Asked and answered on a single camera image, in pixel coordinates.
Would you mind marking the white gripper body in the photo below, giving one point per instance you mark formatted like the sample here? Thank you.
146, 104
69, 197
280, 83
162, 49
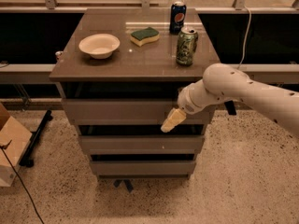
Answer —
186, 103

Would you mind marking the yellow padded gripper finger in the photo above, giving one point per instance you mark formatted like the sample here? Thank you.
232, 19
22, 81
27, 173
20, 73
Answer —
174, 118

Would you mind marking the grey top drawer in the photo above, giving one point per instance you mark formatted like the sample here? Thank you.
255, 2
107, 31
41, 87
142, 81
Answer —
116, 111

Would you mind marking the grey drawer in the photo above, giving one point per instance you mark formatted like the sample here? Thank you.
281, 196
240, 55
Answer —
116, 111
141, 144
143, 168

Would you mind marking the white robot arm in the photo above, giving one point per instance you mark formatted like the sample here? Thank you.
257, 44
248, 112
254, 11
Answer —
222, 83

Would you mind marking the grey drawer cabinet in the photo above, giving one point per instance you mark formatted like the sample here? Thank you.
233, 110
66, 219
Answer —
149, 72

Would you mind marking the grey middle drawer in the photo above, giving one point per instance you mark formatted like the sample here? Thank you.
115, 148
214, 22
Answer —
141, 144

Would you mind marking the grey bottom drawer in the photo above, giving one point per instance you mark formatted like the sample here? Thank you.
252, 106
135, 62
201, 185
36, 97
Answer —
143, 168

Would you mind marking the green soda can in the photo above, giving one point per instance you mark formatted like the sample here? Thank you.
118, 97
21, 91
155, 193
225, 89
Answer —
186, 46

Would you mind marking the green yellow sponge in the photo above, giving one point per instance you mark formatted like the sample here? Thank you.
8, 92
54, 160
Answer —
144, 36

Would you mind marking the blue pepsi can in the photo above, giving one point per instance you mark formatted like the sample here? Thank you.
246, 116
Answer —
177, 16

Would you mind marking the white paper bowl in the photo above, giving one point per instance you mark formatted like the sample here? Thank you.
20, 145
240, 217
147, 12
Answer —
99, 46

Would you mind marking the small metal knob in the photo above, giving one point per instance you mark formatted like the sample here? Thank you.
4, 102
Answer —
58, 55

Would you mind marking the black floor stand bar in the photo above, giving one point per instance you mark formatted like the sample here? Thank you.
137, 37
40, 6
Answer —
26, 159

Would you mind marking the cardboard box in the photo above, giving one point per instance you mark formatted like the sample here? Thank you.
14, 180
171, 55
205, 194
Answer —
15, 138

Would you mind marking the black bracket right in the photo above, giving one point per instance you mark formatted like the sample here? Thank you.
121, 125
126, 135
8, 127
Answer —
230, 106

